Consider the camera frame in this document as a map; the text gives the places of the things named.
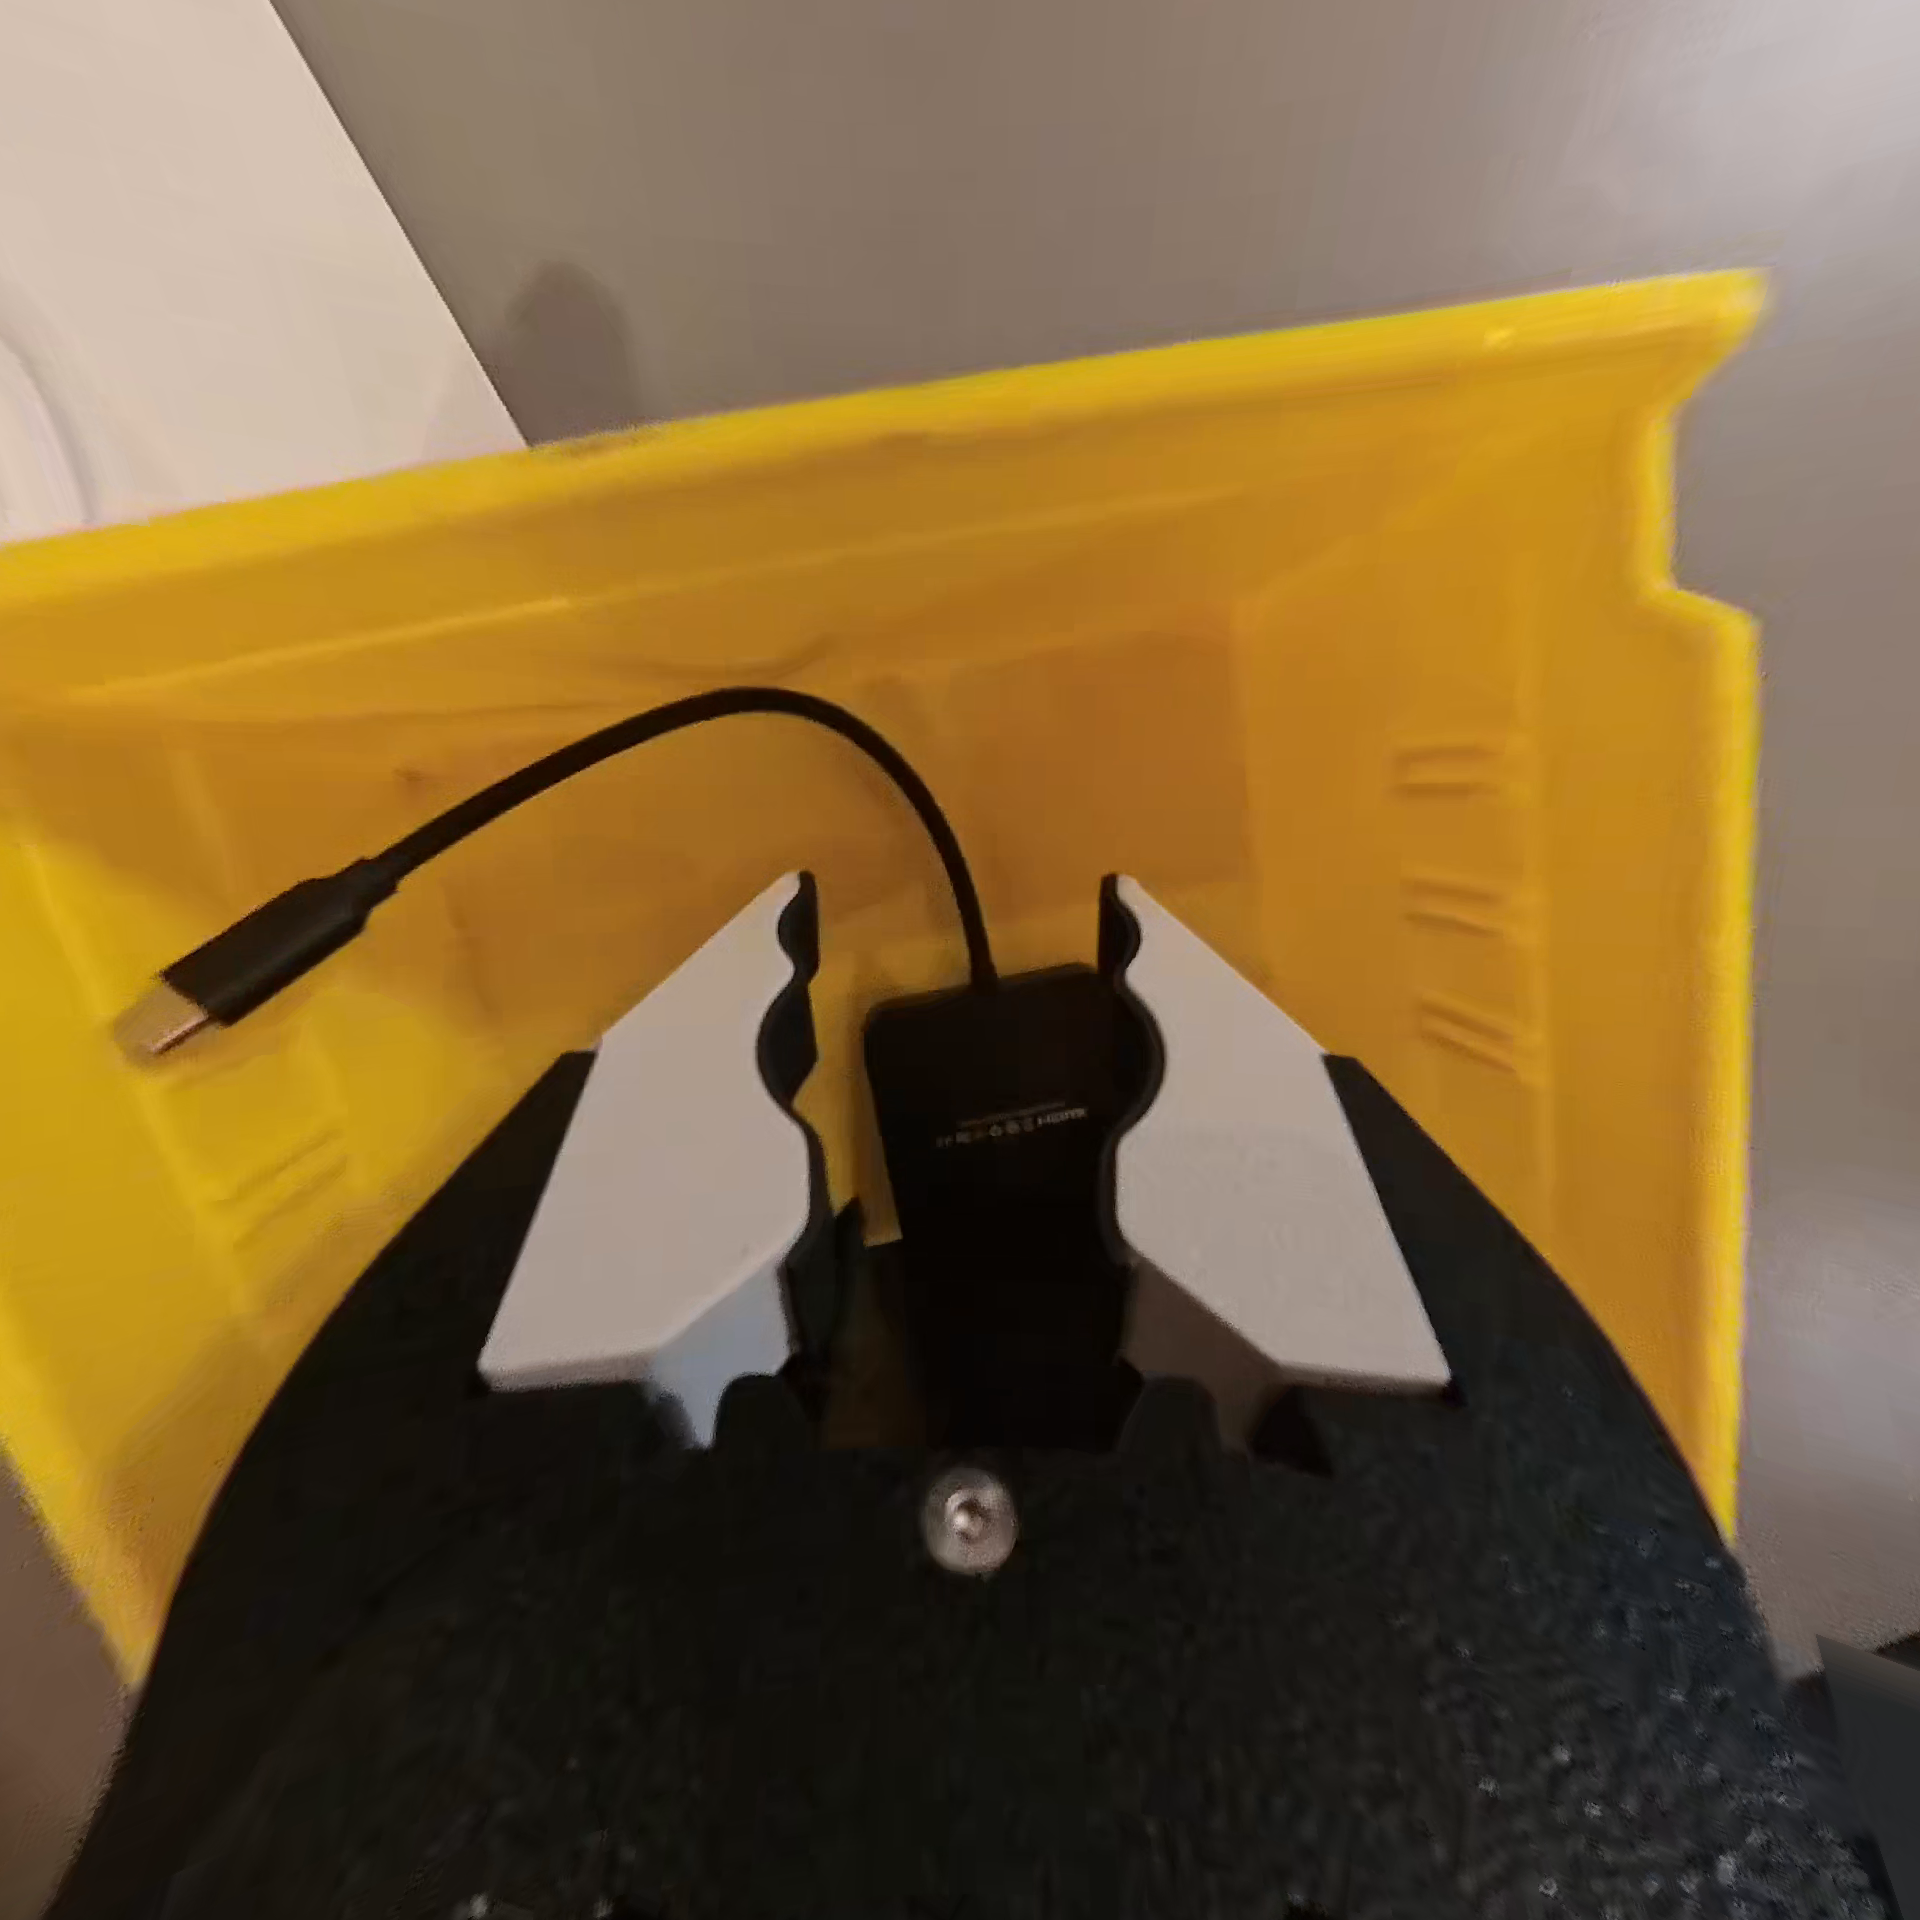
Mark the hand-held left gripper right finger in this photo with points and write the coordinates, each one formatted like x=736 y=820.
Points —
x=1277 y=1201

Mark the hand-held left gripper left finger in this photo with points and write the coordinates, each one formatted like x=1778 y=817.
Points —
x=661 y=1170

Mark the black hdmi adapter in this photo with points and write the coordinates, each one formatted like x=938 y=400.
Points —
x=990 y=1080

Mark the large yellow plastic bin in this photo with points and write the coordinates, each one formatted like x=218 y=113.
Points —
x=1051 y=600

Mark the white board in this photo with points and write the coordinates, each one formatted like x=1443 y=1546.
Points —
x=181 y=225

